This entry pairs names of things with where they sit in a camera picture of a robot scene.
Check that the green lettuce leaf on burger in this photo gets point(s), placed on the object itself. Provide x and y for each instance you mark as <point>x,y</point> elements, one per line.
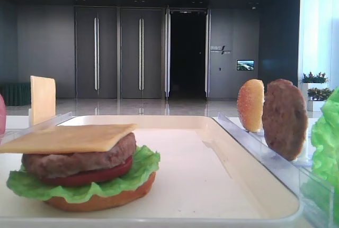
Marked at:
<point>145,162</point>

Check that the red tomato slice on burger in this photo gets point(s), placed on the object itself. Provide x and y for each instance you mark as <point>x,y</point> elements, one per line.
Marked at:
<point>87,177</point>

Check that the orange cheese slice on burger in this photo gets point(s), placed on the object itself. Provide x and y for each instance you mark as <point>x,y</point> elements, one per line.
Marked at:
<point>69,139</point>

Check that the upright brown meat patty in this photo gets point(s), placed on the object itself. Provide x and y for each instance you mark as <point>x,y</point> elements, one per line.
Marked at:
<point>284,118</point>

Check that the upright orange cheese slice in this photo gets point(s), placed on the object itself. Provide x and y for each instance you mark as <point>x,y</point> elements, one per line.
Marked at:
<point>43,99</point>

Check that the brown meat patty on burger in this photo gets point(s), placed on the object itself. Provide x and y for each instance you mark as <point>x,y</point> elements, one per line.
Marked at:
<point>64,165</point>

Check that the upright red tomato slice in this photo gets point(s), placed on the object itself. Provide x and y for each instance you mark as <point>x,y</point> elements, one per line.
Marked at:
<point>2,115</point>

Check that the upright green lettuce leaf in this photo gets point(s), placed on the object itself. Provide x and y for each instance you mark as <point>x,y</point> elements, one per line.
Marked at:
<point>324,137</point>

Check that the dark double door middle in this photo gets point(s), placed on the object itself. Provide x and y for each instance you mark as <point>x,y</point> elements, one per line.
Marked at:
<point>141,37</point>

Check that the dark double door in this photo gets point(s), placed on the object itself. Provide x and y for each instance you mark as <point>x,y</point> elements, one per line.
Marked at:
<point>141,37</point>
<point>96,52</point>

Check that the upright golden bun rear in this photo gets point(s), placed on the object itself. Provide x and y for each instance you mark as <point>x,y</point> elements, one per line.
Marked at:
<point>250,104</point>

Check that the cream rectangular metal tray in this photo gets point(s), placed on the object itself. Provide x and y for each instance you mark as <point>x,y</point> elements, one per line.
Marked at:
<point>205,179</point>

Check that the dark double door left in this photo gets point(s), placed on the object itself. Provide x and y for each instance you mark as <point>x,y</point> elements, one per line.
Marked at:
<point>96,52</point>

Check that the bottom bun on tray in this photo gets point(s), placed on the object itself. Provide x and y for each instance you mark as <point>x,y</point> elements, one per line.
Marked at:
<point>97,203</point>

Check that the white planter with flowers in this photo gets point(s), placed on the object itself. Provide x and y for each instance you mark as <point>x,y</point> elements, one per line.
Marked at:
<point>315,90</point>

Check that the green draped table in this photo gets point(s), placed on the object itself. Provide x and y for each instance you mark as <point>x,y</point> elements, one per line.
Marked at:
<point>16,94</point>

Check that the small wall display screen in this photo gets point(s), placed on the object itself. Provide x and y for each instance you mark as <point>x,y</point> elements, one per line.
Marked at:
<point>245,65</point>

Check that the clear long rail left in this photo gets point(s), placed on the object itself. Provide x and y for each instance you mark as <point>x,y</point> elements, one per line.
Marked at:
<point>17,133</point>

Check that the clear long rail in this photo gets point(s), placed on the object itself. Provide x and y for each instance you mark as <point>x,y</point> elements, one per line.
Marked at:
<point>17,133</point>
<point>294,174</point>

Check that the clear long rail right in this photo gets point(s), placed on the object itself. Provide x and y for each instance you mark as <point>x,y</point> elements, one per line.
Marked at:
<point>294,174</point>

